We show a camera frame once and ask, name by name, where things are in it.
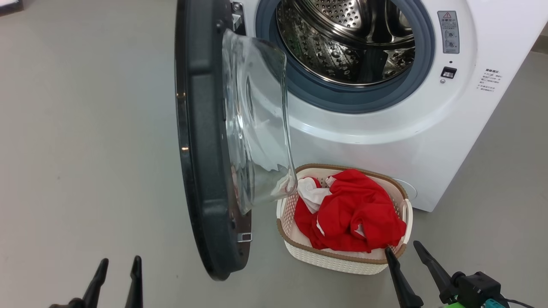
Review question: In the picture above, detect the red and white garment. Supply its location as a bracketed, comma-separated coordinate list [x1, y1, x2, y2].
[294, 175, 339, 249]
[316, 169, 407, 253]

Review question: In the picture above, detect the dark flat floor object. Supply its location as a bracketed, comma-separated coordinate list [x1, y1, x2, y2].
[0, 0, 24, 16]

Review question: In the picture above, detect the dark washing machine door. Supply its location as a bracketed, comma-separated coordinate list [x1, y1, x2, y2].
[174, 0, 298, 281]

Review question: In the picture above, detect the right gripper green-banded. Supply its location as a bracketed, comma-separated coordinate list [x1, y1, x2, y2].
[384, 241, 469, 308]

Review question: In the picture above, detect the white front-load washing machine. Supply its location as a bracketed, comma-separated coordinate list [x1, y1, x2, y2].
[231, 0, 548, 213]

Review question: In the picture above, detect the cream perforated laundry basket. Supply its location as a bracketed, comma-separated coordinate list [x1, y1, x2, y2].
[276, 163, 414, 275]

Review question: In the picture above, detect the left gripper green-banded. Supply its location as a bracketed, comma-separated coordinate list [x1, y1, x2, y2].
[49, 256, 143, 308]

